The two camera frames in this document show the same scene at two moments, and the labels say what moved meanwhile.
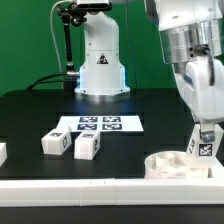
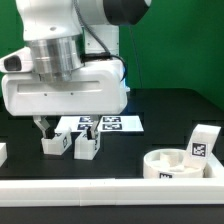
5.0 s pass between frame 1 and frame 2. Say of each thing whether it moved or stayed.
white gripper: moved
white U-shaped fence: stayed
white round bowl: stayed
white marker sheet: stayed
